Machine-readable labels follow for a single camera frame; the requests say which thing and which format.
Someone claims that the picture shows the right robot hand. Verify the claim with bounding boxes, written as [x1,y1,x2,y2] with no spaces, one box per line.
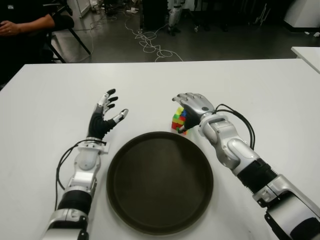
[171,92,216,134]

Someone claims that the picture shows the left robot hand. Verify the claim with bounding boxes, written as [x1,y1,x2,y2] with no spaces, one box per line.
[86,87,130,140]

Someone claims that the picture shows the person bare hand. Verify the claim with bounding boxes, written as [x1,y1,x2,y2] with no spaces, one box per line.
[0,20,23,38]

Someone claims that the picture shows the multicoloured Rubik's cube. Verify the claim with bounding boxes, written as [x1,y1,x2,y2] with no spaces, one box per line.
[171,106,191,136]

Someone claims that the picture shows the person bare forearm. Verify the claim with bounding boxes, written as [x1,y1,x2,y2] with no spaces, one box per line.
[17,13,56,35]

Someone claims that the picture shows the dark brown round plate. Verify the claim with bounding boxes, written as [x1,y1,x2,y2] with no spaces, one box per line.
[106,131,215,236]

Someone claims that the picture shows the person in black shirt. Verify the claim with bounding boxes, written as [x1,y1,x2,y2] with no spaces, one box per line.
[0,0,56,87]

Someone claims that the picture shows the black chair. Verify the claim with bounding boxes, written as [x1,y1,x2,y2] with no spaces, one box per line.
[43,0,92,63]

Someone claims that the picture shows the white floor cabinet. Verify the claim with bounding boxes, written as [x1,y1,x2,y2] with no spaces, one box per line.
[66,0,97,18]

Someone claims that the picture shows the white humanoid robot legs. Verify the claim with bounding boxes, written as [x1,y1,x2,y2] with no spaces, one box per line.
[167,0,185,36]

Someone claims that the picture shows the black cabinet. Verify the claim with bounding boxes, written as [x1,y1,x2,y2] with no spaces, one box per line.
[142,0,171,30]

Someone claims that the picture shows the grey metal stand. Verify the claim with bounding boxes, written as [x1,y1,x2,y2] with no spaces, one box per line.
[254,1,272,26]

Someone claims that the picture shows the white side table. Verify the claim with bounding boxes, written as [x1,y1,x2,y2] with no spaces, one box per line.
[291,46,320,75]

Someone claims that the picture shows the white curved cabinet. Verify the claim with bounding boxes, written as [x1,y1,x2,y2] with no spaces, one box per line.
[283,0,320,32]

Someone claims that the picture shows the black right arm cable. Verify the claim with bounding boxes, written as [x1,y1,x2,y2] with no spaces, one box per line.
[214,103,256,151]

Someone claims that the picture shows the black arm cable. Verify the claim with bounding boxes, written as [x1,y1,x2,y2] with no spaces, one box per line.
[214,103,256,151]
[54,139,107,208]

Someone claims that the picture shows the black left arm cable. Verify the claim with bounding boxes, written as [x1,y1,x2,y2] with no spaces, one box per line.
[54,139,107,208]

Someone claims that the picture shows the tangled white floor cable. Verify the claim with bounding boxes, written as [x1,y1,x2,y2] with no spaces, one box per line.
[124,17,185,63]

